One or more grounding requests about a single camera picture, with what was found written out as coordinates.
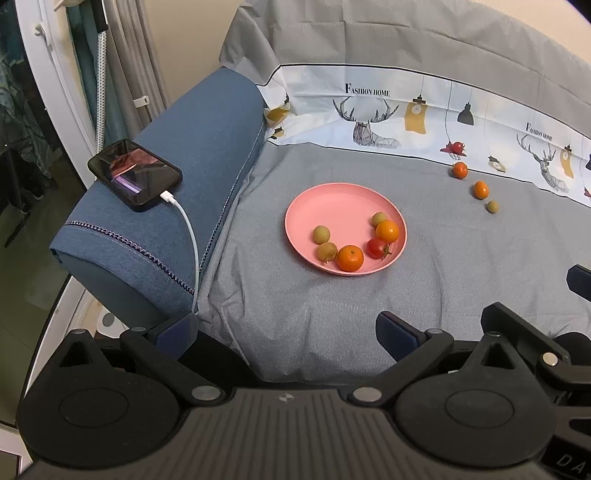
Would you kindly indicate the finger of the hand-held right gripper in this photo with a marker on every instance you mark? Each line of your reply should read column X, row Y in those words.
column 526, row 332
column 579, row 281

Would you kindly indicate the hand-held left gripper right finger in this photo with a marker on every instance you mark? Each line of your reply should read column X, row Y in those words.
column 396, row 336

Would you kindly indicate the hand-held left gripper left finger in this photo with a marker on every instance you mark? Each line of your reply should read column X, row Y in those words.
column 178, row 331

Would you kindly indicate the red tomato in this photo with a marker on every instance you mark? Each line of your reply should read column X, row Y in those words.
column 457, row 147
column 377, row 248

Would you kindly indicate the orange mandarin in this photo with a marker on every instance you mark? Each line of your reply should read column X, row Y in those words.
column 387, row 230
column 350, row 258
column 481, row 189
column 460, row 170

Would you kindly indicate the small green round fruit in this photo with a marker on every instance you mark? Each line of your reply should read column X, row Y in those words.
column 322, row 234
column 327, row 252
column 379, row 218
column 493, row 206

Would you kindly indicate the pink plate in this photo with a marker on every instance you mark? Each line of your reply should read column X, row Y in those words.
column 341, row 207

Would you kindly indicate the white dotted object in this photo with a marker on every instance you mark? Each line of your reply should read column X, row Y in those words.
column 110, row 325

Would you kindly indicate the black smartphone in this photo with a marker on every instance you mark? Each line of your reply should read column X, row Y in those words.
column 129, row 175

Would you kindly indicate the blue sofa armrest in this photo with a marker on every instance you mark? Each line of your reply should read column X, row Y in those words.
column 194, row 147

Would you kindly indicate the white curtain clip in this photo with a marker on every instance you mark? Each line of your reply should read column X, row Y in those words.
column 142, row 101

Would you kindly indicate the dark patterned cloth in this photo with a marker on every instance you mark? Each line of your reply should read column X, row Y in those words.
column 23, row 115

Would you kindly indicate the grey curtain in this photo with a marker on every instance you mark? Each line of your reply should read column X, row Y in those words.
column 138, row 55

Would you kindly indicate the teal cloth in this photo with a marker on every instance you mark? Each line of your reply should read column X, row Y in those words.
column 83, row 55

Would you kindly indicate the grey printed bed sheet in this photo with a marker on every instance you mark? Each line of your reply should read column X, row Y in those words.
column 369, row 41

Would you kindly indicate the white window frame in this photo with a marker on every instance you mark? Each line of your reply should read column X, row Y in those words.
column 55, row 83

